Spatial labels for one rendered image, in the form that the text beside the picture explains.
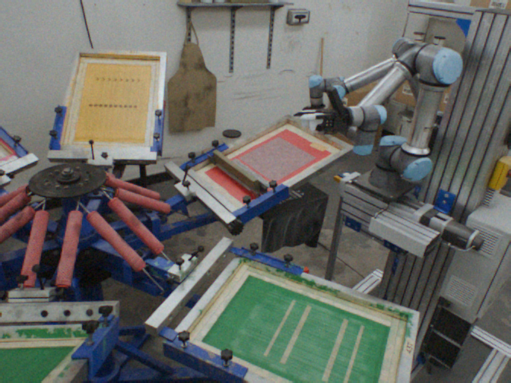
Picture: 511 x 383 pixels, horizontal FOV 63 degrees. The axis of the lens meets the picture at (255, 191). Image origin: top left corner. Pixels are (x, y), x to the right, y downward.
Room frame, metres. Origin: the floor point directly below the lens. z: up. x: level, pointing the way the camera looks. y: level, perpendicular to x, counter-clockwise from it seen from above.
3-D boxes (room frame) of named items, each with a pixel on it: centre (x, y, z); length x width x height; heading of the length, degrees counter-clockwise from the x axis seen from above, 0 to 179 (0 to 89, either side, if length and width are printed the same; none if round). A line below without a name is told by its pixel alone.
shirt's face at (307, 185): (2.17, -0.11, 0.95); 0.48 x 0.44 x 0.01; 128
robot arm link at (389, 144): (1.76, -0.61, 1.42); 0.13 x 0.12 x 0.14; 22
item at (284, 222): (2.02, -0.22, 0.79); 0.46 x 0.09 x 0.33; 128
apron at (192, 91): (4.01, 0.69, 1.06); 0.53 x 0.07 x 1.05; 128
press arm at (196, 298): (1.25, 0.20, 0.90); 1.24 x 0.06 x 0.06; 68
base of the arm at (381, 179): (1.76, -0.60, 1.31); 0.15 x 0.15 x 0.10
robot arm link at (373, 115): (1.54, -0.41, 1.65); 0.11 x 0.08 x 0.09; 112
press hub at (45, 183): (1.49, 0.77, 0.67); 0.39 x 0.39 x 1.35
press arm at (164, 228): (1.87, 0.28, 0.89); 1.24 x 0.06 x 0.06; 128
